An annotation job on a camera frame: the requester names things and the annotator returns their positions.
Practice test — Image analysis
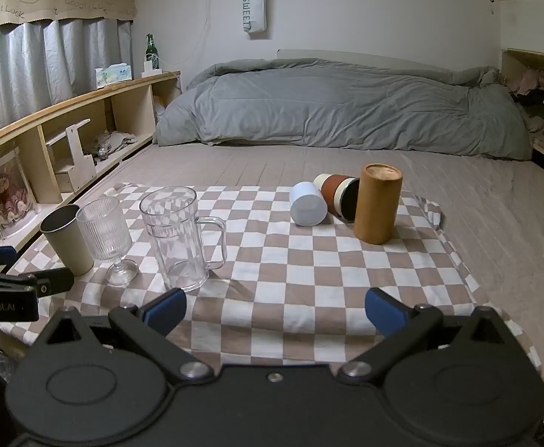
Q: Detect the small wooden stool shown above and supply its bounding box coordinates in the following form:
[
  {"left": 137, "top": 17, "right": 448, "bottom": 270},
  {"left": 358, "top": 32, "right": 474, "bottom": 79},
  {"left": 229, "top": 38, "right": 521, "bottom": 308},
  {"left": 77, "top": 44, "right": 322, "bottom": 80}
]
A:
[{"left": 46, "top": 118, "right": 98, "bottom": 195}]

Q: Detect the clear box with plush toy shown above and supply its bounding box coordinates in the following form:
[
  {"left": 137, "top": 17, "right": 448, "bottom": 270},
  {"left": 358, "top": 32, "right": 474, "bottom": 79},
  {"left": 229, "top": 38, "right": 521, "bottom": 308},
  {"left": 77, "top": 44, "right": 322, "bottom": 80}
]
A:
[{"left": 0, "top": 146, "right": 38, "bottom": 239}]

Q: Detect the grey curtain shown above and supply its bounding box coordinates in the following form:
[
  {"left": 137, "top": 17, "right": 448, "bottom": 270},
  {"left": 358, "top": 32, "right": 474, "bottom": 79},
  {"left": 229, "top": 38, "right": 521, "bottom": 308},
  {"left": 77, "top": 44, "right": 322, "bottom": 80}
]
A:
[{"left": 0, "top": 19, "right": 134, "bottom": 133}]

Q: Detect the beige metal cup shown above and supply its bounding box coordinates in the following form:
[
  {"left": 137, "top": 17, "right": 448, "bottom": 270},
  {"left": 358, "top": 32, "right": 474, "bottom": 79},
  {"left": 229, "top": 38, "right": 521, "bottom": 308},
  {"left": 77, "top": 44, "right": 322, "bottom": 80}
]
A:
[{"left": 39, "top": 204, "right": 96, "bottom": 276}]

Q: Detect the brown checkered cloth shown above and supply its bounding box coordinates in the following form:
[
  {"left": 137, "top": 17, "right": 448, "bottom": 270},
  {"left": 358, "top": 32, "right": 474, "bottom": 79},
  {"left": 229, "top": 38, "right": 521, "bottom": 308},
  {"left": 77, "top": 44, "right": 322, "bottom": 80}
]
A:
[{"left": 2, "top": 183, "right": 543, "bottom": 373}]

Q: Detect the white cup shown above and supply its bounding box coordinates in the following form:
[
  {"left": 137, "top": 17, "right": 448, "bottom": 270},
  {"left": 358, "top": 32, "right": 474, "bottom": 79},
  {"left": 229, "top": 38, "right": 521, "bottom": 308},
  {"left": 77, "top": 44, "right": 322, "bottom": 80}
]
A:
[{"left": 289, "top": 181, "right": 329, "bottom": 228}]

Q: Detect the clear glass mug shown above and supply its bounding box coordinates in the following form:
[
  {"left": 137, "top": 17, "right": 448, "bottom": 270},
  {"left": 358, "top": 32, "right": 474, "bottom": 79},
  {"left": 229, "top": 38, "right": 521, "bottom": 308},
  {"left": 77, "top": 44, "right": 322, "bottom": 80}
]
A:
[{"left": 140, "top": 186, "right": 227, "bottom": 292}]

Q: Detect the white tote bag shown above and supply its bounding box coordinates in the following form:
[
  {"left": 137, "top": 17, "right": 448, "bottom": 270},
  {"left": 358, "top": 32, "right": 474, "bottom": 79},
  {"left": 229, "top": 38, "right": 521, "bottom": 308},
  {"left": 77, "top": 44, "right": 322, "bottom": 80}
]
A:
[{"left": 241, "top": 0, "right": 269, "bottom": 39}]

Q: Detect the brown and cream cup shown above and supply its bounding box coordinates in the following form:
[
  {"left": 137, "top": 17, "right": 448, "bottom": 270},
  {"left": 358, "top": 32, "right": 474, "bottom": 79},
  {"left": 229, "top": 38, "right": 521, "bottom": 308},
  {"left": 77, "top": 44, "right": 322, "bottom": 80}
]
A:
[{"left": 313, "top": 173, "right": 361, "bottom": 221}]

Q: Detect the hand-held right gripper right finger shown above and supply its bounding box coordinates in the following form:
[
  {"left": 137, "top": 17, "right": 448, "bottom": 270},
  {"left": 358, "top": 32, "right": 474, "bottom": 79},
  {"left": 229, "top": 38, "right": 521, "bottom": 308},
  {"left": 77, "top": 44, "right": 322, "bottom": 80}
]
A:
[{"left": 338, "top": 287, "right": 523, "bottom": 385}]

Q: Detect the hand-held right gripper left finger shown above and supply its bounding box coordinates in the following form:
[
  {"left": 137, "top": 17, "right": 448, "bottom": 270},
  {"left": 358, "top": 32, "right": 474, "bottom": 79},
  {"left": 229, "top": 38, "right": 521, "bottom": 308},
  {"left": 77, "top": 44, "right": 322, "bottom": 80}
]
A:
[{"left": 29, "top": 288, "right": 213, "bottom": 385}]

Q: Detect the tissue box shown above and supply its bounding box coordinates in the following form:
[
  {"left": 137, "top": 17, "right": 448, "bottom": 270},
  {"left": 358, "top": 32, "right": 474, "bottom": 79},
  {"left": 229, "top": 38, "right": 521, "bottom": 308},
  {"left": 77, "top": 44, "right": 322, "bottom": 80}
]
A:
[{"left": 95, "top": 63, "right": 132, "bottom": 89}]

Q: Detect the white cable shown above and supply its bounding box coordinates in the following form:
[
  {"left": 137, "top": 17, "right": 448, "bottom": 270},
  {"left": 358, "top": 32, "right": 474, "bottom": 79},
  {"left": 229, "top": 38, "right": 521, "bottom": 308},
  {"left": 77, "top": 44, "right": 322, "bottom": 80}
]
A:
[{"left": 153, "top": 0, "right": 213, "bottom": 68}]

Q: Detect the grey duvet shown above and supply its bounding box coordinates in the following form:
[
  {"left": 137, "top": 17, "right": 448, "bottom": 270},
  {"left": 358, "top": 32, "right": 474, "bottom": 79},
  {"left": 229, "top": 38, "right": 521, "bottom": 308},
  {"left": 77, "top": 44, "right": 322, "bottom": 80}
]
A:
[{"left": 153, "top": 58, "right": 534, "bottom": 161}]

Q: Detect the ribbed glass goblet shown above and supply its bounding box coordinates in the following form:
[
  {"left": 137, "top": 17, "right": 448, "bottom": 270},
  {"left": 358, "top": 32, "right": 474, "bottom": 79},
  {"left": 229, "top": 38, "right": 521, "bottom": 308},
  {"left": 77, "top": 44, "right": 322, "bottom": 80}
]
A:
[{"left": 75, "top": 196, "right": 139, "bottom": 286}]

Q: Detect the pink crumpled clothing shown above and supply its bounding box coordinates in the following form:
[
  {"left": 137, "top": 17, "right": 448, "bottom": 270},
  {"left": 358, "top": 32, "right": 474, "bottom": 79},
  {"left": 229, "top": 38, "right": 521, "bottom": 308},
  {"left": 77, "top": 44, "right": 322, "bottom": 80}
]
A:
[{"left": 506, "top": 66, "right": 544, "bottom": 96}]

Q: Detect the crumpled beige cloth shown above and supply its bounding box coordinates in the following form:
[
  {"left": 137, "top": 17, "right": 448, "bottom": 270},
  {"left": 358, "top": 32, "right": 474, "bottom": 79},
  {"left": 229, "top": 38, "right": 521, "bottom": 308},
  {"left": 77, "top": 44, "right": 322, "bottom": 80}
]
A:
[{"left": 83, "top": 130, "right": 139, "bottom": 160}]

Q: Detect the tall tan cup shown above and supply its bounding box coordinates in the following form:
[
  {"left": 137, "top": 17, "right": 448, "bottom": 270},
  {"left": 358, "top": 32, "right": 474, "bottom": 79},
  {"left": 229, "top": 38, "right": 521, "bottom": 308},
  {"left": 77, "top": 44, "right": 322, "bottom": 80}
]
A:
[{"left": 353, "top": 163, "right": 403, "bottom": 245}]

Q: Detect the long wooden shelf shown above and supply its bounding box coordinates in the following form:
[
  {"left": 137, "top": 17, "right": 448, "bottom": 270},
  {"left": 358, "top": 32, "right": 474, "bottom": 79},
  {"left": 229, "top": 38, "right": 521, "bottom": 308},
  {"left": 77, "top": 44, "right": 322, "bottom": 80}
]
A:
[{"left": 0, "top": 71, "right": 182, "bottom": 252}]

